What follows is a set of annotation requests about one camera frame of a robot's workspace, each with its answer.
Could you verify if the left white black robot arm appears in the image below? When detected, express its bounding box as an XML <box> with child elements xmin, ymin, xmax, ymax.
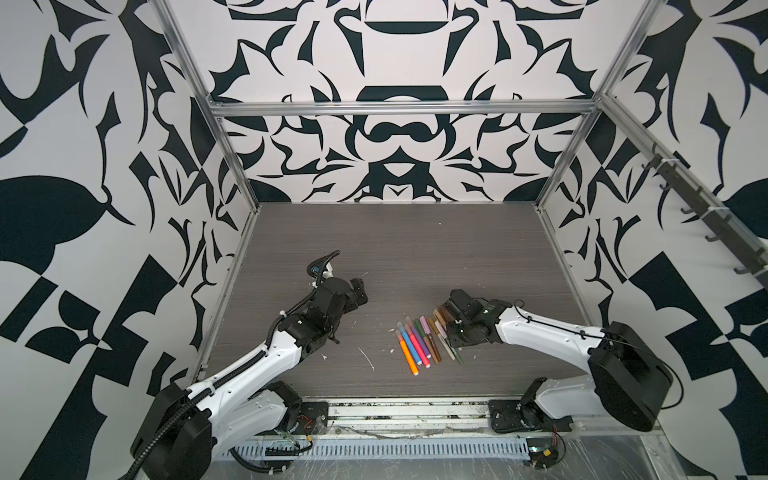
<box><xmin>124</xmin><ymin>277</ymin><xmax>368</xmax><ymax>479</ymax></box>

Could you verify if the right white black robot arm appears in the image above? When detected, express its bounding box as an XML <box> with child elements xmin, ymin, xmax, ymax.
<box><xmin>438</xmin><ymin>289</ymin><xmax>682</xmax><ymax>434</ymax></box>

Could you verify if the purple marker pen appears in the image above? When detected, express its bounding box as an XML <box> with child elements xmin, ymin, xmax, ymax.
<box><xmin>406</xmin><ymin>316</ymin><xmax>432</xmax><ymax>360</ymax></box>

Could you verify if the red pink marker pen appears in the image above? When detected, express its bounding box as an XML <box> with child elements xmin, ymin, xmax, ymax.
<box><xmin>406</xmin><ymin>326</ymin><xmax>431</xmax><ymax>368</ymax></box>

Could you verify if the blue marker pen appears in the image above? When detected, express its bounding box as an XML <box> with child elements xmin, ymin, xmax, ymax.
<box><xmin>396</xmin><ymin>322</ymin><xmax>422</xmax><ymax>365</ymax></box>

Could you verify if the orange marker pen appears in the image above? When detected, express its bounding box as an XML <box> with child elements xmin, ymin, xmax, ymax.
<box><xmin>395</xmin><ymin>330</ymin><xmax>419</xmax><ymax>376</ymax></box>

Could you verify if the small green circuit board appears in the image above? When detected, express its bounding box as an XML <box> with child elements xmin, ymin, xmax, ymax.
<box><xmin>526</xmin><ymin>435</ymin><xmax>567</xmax><ymax>470</ymax></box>

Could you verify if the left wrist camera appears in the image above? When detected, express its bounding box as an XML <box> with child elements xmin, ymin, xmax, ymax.
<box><xmin>306</xmin><ymin>250</ymin><xmax>341</xmax><ymax>287</ymax></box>

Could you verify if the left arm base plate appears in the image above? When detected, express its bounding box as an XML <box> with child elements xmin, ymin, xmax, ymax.
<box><xmin>269</xmin><ymin>401</ymin><xmax>329</xmax><ymax>436</ymax></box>

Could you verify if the aluminium front rail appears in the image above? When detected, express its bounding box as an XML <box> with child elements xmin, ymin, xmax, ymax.
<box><xmin>155</xmin><ymin>392</ymin><xmax>661</xmax><ymax>439</ymax></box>

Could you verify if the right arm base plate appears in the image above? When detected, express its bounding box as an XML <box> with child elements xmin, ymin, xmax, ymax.
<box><xmin>488</xmin><ymin>399</ymin><xmax>573</xmax><ymax>434</ymax></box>

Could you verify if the white slotted cable duct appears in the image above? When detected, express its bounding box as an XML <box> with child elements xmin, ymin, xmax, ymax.
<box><xmin>235</xmin><ymin>438</ymin><xmax>530</xmax><ymax>461</ymax></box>

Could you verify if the black wall hook rack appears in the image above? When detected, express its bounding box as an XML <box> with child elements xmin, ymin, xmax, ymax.
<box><xmin>643</xmin><ymin>142</ymin><xmax>767</xmax><ymax>290</ymax></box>

